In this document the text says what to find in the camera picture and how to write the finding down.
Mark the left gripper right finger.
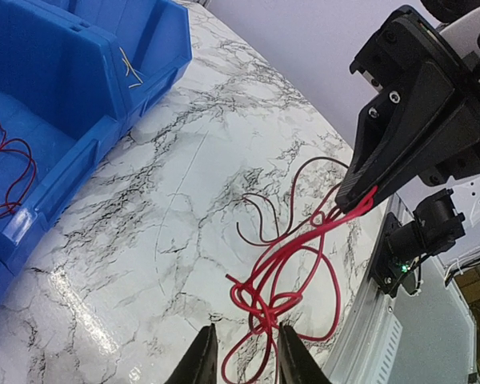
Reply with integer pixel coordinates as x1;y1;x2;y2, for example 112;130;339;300
278;323;331;384

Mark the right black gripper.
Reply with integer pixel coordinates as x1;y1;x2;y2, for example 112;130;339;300
335;6;480;212

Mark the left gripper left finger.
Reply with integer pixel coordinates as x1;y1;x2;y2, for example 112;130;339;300
166;324;218;384

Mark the red wire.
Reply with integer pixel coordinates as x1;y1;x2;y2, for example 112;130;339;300
0;95;379;384

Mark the yellow wire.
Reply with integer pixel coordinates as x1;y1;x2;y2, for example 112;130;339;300
118;46;145;90

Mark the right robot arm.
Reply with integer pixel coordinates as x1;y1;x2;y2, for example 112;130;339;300
335;5;480;212

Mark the blue three-compartment plastic bin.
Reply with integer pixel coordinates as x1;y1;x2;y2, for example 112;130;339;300
0;1;192;305

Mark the aluminium front rail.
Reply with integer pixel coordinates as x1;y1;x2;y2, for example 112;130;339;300
323;195;425;384

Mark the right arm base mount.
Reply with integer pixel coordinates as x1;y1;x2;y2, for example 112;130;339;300
369;189;466;298

